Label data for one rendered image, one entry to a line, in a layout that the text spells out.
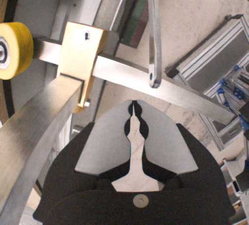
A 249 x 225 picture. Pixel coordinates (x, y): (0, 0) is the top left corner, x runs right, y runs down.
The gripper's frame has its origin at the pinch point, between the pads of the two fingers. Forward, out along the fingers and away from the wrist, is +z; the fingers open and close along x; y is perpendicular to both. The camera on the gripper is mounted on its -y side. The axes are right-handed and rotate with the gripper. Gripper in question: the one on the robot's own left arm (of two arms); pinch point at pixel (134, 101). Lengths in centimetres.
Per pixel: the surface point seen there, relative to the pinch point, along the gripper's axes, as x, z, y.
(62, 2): -21.5, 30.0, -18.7
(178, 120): 54, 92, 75
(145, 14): 3.4, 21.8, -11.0
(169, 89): 5.5, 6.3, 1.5
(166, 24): 28, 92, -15
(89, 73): -5.6, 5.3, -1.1
